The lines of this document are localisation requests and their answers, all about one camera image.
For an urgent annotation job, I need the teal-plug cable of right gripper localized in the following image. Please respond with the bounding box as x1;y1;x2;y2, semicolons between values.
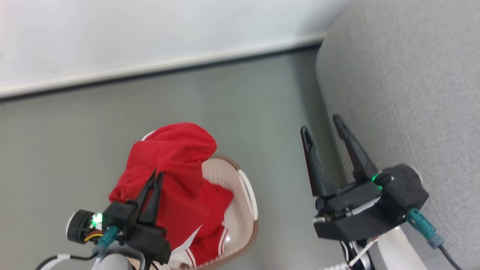
406;208;464;270

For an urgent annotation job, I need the teal-plug cable of gripper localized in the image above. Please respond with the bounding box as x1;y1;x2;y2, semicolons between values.
406;208;464;270
35;225;121;270

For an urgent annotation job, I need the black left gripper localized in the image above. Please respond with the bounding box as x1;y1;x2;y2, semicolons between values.
102;169;172;265

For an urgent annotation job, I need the white black wall baseboard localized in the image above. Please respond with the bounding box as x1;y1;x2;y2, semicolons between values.
0;32;327;101

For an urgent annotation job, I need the thin red white wire bundle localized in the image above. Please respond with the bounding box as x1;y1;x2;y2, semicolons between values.
346;235;381;270

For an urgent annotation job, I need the red white-striped garment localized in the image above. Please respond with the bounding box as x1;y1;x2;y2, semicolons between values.
108;122;234;267

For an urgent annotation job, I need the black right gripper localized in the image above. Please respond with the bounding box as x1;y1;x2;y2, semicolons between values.
300;114;408;242

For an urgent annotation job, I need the teal-plug cable of left gripper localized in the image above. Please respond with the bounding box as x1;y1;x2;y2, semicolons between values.
35;225;121;270

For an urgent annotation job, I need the cream perforated laundry basket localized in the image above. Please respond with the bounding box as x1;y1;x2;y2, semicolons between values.
141;129;259;270

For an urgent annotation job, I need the grey fabric sofa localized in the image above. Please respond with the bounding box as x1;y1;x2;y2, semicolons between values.
316;0;480;270

